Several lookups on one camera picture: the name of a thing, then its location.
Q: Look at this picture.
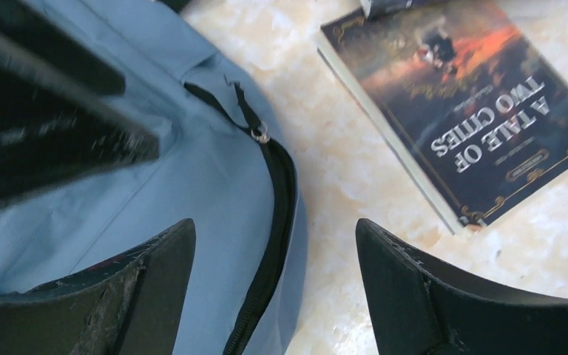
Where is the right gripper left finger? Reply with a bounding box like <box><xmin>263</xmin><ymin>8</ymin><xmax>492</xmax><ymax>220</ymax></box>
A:
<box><xmin>0</xmin><ymin>219</ymin><xmax>195</xmax><ymax>354</ymax></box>

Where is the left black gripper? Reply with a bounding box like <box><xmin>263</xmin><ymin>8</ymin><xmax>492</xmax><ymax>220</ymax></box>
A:
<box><xmin>0</xmin><ymin>1</ymin><xmax>160</xmax><ymax>208</ymax></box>

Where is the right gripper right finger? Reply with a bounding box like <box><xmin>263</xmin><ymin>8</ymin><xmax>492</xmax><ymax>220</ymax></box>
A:
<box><xmin>355</xmin><ymin>218</ymin><xmax>568</xmax><ymax>354</ymax></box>

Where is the dark blue bokeh book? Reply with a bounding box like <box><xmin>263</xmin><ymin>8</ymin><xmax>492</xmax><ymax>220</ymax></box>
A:
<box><xmin>359</xmin><ymin>0</ymin><xmax>442</xmax><ymax>21</ymax></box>

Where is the A Tale of Two Cities book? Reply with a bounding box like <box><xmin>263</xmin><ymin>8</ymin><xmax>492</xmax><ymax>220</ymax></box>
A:
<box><xmin>317</xmin><ymin>1</ymin><xmax>568</xmax><ymax>233</ymax></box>

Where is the blue-grey student backpack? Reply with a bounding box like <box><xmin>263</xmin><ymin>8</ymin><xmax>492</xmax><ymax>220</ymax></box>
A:
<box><xmin>0</xmin><ymin>1</ymin><xmax>308</xmax><ymax>354</ymax></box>

